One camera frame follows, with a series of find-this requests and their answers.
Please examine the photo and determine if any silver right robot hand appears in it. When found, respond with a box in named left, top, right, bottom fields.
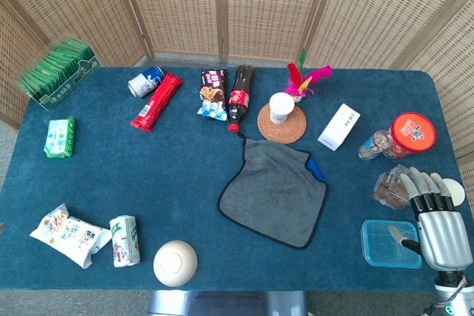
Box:
left=387, top=167, right=466, bottom=272

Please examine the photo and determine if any grey and blue cloth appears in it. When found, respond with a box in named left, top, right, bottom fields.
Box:
left=216, top=132, right=330, bottom=251

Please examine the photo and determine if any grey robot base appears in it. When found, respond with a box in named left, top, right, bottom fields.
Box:
left=147, top=289, right=309, bottom=316

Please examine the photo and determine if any white paper cup blue print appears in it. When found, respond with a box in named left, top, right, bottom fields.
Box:
left=442, top=178, right=466, bottom=206

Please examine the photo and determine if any blue clear plastic container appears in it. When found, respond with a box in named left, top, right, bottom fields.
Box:
left=361, top=219, right=423, bottom=269

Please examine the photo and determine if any white snack bag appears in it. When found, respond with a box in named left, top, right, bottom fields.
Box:
left=29, top=203, right=112, bottom=269

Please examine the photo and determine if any clear box of brown snacks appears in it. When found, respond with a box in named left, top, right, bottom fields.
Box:
left=372, top=164, right=418, bottom=209

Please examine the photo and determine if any green tissue pack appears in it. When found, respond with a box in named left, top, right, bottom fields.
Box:
left=43, top=115, right=76, bottom=160

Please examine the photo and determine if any tub with orange lid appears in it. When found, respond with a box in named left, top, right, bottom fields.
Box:
left=388, top=111, right=437, bottom=158

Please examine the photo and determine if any small clear jar blue label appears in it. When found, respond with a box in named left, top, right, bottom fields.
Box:
left=357, top=130, right=394, bottom=161

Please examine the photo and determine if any green and white can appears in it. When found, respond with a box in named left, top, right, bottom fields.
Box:
left=109, top=215, right=141, bottom=269

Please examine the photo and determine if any white cardboard box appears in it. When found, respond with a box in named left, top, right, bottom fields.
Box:
left=317, top=103, right=361, bottom=152

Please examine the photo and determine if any green tea bag box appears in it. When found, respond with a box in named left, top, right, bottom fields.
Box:
left=15, top=37, right=101, bottom=112

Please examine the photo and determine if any blue table carpet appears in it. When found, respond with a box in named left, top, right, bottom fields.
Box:
left=0, top=66, right=474, bottom=292

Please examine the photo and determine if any beige upturned bowl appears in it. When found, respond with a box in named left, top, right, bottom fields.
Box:
left=153, top=240, right=198, bottom=288

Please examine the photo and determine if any round woven coaster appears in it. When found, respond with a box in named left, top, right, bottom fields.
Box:
left=257, top=103, right=308, bottom=145

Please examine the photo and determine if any red biscuit pack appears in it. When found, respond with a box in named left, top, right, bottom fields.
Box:
left=130, top=73, right=184, bottom=133

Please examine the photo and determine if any blue and white can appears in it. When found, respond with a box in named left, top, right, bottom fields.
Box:
left=127, top=65, right=166, bottom=99

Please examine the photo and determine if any pink feather shuttlecock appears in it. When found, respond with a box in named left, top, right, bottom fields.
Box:
left=284, top=49, right=333, bottom=104

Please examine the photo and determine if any cola bottle with red cap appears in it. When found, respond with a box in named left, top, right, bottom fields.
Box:
left=227, top=64, right=256, bottom=134

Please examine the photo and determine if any dark chocolate snack bag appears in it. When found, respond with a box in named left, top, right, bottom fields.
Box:
left=196, top=67, right=229, bottom=122

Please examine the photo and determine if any woven bamboo folding screen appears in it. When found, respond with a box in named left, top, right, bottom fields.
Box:
left=0, top=0, right=474, bottom=160

